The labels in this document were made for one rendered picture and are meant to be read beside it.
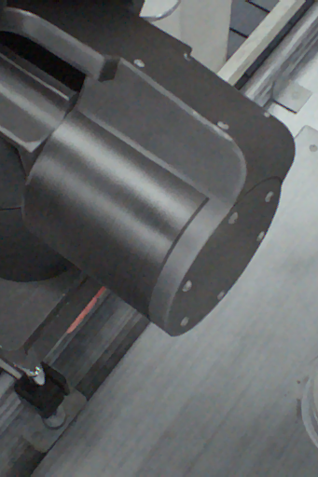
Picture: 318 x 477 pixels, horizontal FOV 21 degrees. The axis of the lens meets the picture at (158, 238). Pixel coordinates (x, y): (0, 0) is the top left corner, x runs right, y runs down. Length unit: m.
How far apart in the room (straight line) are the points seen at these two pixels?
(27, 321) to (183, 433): 0.31
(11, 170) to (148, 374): 0.39
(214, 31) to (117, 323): 0.26
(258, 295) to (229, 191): 0.45
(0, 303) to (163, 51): 0.13
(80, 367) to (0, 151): 0.45
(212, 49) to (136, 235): 0.52
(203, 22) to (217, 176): 0.49
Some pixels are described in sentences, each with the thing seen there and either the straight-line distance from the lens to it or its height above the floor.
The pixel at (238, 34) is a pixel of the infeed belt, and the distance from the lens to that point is 0.82.
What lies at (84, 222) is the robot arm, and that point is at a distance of 0.24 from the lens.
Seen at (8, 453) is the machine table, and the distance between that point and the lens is 0.70.
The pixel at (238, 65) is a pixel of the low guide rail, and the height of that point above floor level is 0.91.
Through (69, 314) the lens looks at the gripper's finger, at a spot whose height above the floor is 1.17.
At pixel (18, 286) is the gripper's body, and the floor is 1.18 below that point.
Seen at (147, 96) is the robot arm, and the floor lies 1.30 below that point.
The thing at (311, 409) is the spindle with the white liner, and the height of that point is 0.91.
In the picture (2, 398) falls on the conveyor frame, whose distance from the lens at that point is 0.66.
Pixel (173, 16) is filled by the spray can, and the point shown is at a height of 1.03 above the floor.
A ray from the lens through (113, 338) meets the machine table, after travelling 0.71.
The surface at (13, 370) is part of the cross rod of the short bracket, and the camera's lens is 0.63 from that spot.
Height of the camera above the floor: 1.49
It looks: 62 degrees down
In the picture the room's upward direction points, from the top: 2 degrees counter-clockwise
